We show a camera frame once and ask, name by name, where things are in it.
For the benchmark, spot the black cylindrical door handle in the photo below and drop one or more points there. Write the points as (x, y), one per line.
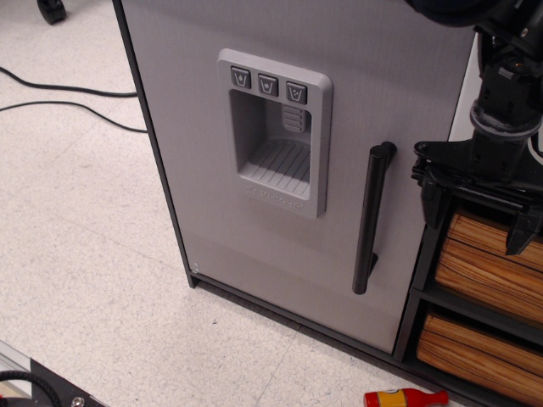
(379, 159)

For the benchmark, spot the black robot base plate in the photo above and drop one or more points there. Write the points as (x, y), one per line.
(69, 394)

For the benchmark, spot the lower woven wooden basket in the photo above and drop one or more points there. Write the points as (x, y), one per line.
(482, 358)

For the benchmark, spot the red toy ketchup bottle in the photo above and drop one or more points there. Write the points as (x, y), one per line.
(406, 397)

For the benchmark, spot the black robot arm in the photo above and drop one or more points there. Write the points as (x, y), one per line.
(514, 23)

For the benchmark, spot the dark grey fridge cabinet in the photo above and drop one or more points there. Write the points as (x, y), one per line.
(425, 296)

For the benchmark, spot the grey water dispenser panel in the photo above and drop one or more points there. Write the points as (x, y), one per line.
(278, 118)

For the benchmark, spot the grey toy fridge door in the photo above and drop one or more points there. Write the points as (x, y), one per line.
(396, 78)

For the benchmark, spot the woven wooden basket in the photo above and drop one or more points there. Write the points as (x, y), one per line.
(482, 358)
(473, 263)

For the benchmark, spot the black caster wheel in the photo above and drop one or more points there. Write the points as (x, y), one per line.
(53, 11)

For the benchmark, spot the upper woven wooden basket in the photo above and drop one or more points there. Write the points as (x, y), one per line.
(473, 263)

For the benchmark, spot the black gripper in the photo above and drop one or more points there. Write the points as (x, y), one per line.
(497, 167)

